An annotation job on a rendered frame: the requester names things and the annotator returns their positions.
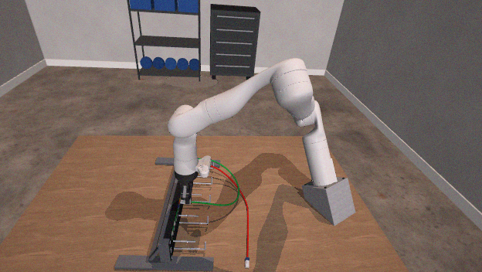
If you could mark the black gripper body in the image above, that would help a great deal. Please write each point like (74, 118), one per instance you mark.
(186, 179)

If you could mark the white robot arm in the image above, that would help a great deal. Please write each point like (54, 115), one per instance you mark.
(293, 91)

